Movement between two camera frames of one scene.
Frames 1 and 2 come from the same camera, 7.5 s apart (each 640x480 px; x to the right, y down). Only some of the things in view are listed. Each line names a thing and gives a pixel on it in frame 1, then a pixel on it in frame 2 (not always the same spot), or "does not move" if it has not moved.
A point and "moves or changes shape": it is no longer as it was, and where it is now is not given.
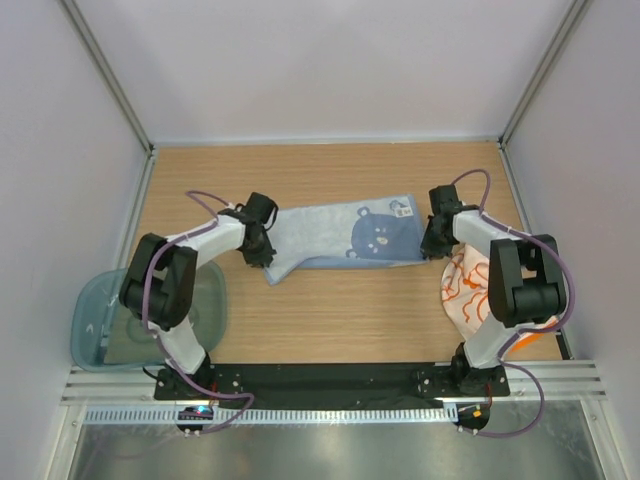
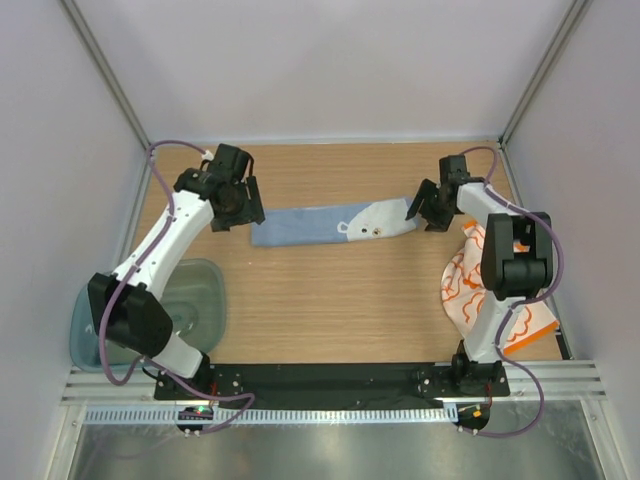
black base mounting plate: (331, 387) does not move
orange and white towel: (465, 295) does not move
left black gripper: (265, 257) -> (251, 213)
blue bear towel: (364, 233) moves or changes shape
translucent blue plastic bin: (106, 335) does not move
